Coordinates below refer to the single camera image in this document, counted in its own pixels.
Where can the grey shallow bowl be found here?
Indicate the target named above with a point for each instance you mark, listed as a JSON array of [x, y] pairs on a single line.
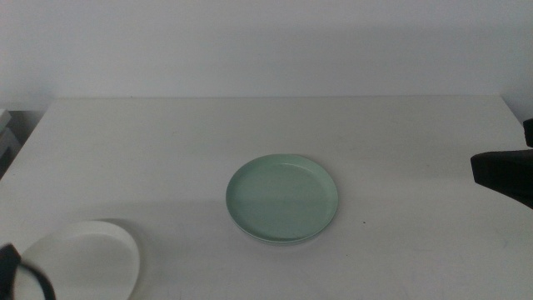
[[287, 243]]

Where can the green shallow bowl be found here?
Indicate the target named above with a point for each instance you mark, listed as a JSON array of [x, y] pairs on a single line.
[[283, 198]]

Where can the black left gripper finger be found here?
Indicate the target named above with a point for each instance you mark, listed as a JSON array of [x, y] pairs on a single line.
[[41, 280], [7, 271]]

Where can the white shallow bowl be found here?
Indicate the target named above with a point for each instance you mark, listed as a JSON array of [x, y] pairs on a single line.
[[91, 258]]

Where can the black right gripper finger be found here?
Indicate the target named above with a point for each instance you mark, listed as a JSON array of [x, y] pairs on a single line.
[[529, 133], [508, 173]]

